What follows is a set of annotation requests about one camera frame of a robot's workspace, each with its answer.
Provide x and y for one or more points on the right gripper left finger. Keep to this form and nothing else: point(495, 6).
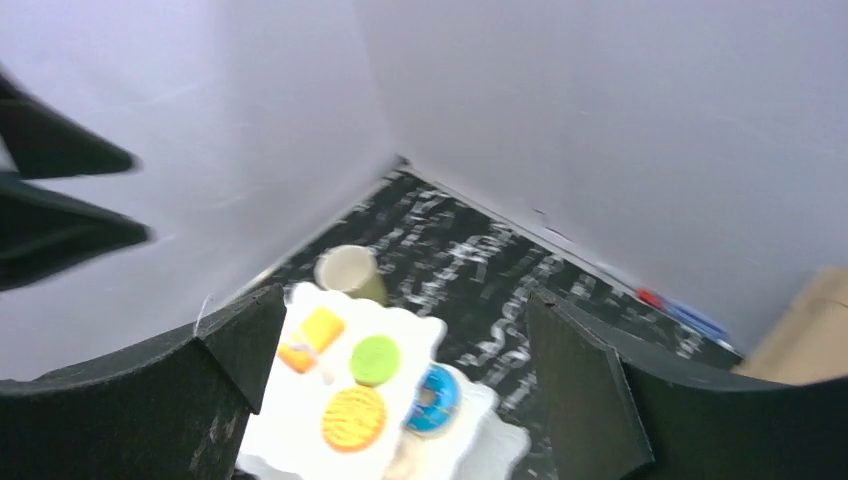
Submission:
point(174, 406)

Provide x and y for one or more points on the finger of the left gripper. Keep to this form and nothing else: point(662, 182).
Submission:
point(45, 144)
point(44, 233)

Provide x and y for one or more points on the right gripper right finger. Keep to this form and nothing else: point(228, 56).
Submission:
point(619, 407)

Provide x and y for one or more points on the orange rectangular biscuit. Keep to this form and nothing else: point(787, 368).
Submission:
point(302, 349)

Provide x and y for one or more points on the orange round cookie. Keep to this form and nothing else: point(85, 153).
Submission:
point(353, 419)

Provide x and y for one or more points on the white three-tier cake stand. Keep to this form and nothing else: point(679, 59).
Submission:
point(284, 440)

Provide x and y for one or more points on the blue frosted donut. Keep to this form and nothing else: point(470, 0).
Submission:
point(437, 403)

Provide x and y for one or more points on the green round cookie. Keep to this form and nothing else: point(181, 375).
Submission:
point(374, 360)

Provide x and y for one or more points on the yellow-green cup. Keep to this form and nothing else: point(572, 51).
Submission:
point(352, 270)

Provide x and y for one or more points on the blue and red pen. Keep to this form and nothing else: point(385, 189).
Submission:
point(686, 316)

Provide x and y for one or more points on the tan plastic toolbox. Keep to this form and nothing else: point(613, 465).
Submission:
point(809, 343)

